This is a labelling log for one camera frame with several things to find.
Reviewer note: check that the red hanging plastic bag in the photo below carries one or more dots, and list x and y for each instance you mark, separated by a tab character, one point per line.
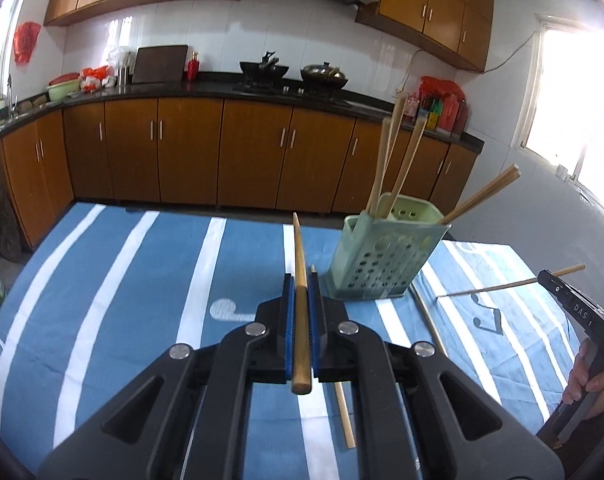
25	42

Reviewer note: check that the green perforated utensil holder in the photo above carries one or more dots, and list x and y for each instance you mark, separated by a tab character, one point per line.
382	260

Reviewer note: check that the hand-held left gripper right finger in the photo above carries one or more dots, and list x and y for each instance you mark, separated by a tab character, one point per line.
316	330

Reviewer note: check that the black open wok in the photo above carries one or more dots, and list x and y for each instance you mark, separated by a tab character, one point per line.
266	69

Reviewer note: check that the red and white plastic bags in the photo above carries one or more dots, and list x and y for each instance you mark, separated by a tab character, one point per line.
97	79

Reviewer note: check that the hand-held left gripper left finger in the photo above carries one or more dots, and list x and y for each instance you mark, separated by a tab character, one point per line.
288	330

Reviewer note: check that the black kitchen countertop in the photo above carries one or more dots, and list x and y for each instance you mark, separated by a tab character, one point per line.
206	89

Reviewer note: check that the white plastic bag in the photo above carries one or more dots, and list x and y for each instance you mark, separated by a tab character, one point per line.
119	56

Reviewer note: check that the black gas stove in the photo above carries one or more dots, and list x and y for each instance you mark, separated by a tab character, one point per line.
292	91

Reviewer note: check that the white cup on sill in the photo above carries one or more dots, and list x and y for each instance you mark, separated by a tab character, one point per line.
562	172

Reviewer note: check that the short wooden upper cabinets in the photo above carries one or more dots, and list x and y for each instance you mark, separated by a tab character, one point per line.
432	10

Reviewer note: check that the green basin with red lid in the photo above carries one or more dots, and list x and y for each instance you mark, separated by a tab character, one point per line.
64	89

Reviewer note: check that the red bag over bottles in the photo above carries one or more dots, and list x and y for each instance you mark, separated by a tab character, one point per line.
442	86

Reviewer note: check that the black lidded wok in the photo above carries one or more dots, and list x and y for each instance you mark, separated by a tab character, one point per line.
324	76

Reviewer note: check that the group of condiment bottles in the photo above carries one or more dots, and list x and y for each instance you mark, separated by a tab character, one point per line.
442	112

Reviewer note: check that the metal faucet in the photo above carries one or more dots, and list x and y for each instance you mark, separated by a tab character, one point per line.
12	95

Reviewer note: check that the small kitchen window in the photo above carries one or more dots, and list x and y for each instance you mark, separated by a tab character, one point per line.
11	50

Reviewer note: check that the wooden lower cabinets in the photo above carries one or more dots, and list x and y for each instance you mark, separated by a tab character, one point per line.
191	150

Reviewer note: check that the wooden chopstick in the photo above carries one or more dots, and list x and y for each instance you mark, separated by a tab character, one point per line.
346	420
379	170
482	191
428	317
299	260
487	197
396	125
407	165
482	288

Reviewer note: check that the blue white striped tablecloth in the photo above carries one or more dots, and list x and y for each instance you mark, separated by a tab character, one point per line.
131	285

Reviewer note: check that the large bright window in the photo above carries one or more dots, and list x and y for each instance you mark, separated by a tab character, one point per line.
577	100

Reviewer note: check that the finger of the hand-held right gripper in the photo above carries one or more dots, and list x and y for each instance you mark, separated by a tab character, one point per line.
574	302

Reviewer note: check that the metal cup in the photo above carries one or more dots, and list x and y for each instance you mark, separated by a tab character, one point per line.
124	75

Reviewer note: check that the dark cutting board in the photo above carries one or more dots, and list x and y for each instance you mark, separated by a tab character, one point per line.
159	65

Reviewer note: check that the person's right hand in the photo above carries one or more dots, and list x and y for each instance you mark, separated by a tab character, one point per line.
599	380

